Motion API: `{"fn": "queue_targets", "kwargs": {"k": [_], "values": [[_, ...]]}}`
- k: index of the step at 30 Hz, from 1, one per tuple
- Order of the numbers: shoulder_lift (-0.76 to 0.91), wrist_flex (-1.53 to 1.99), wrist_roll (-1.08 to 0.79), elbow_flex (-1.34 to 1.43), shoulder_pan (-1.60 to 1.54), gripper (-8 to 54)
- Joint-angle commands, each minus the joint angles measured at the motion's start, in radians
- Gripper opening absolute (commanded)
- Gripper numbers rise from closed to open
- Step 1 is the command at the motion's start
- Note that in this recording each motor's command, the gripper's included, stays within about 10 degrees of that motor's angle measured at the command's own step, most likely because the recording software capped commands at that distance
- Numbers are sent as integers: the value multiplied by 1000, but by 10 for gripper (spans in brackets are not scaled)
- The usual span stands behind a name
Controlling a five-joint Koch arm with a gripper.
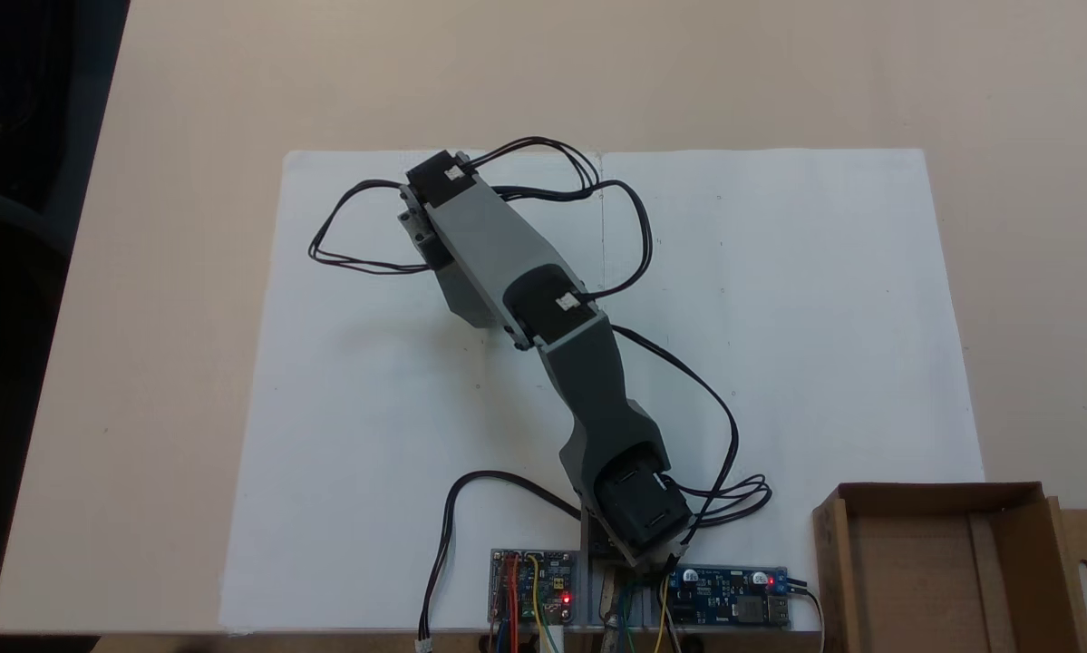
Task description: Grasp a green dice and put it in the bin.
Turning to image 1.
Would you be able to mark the blue circuit board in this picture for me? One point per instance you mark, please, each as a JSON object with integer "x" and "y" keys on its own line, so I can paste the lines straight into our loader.
{"x": 724, "y": 599}

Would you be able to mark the brown cardboard box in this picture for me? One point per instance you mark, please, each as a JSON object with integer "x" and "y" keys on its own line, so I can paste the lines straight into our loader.
{"x": 924, "y": 580}

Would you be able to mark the white paper sheet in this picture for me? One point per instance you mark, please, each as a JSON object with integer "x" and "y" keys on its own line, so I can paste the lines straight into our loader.
{"x": 344, "y": 408}
{"x": 824, "y": 317}

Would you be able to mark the circuit board on clear plate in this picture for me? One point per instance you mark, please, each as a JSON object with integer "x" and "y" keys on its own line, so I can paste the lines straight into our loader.
{"x": 552, "y": 580}

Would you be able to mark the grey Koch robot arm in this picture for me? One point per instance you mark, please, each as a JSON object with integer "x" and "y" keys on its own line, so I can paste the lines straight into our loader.
{"x": 597, "y": 381}

